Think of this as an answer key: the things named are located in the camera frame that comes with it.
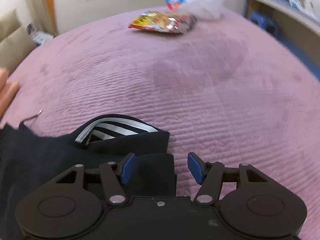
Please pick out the white wall shelf desk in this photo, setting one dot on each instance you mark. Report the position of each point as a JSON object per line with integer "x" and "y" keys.
{"x": 301, "y": 29}

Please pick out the beige curtain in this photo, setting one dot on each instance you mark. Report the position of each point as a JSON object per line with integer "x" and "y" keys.
{"x": 43, "y": 15}

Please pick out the beige headboard cushion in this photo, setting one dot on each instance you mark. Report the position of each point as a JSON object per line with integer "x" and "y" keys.
{"x": 15, "y": 44}

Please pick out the pink bed cover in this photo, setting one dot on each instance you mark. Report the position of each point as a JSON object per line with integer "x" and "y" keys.
{"x": 226, "y": 90}

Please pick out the blue plastic stool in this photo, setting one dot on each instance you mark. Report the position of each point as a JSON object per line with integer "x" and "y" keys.
{"x": 264, "y": 22}

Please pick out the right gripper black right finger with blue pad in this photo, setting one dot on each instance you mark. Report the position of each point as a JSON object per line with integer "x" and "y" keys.
{"x": 198, "y": 168}

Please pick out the black hoodie white stripes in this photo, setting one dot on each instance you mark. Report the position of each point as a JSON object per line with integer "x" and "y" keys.
{"x": 28, "y": 160}

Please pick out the person's left hand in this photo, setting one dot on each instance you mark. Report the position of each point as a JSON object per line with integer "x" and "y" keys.
{"x": 8, "y": 91}

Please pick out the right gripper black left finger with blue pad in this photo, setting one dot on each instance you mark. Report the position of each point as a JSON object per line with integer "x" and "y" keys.
{"x": 125, "y": 168}

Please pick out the red yellow snack bag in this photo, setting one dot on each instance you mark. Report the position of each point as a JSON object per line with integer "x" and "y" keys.
{"x": 164, "y": 22}

